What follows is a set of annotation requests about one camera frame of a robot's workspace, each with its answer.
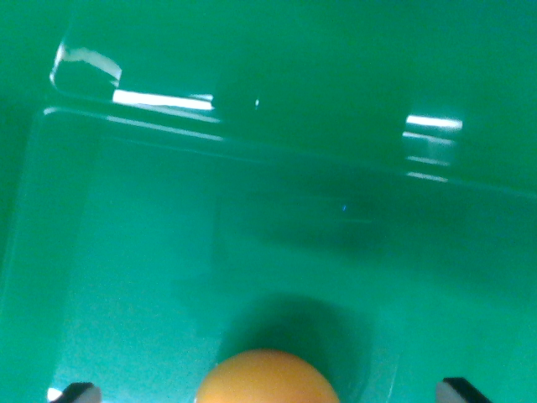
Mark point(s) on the green plastic bin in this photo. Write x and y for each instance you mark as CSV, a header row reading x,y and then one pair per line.
x,y
268,189

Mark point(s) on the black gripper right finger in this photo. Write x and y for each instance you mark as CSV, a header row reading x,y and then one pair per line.
x,y
457,392

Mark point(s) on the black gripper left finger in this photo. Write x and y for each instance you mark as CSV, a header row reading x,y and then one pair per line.
x,y
79,394

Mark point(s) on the yellow orange peach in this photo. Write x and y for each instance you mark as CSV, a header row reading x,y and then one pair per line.
x,y
268,378

